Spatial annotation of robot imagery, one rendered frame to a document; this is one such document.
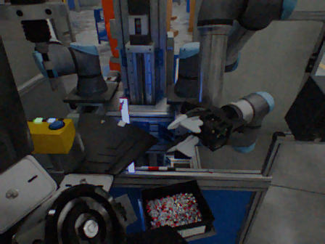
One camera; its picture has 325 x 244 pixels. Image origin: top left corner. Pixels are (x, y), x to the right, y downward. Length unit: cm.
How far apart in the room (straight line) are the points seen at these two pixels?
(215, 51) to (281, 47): 173
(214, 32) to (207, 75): 11
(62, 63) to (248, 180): 91
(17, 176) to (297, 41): 228
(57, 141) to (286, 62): 210
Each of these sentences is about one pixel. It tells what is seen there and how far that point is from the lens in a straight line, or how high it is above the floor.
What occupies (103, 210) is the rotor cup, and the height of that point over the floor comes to 122.
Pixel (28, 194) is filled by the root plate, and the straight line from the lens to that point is 35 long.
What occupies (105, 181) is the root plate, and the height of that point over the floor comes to 119.
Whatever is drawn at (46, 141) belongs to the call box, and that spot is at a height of 104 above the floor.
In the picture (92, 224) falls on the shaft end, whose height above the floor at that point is 123.
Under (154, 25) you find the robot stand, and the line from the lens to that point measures 113.
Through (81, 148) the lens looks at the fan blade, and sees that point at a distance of 49.
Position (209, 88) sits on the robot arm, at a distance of 62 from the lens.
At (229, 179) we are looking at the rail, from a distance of 89.
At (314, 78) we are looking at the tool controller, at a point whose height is 125.
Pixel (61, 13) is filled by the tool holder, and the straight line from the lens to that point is 26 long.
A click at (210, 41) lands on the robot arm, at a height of 136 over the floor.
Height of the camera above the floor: 148
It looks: 33 degrees down
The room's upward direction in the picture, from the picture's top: straight up
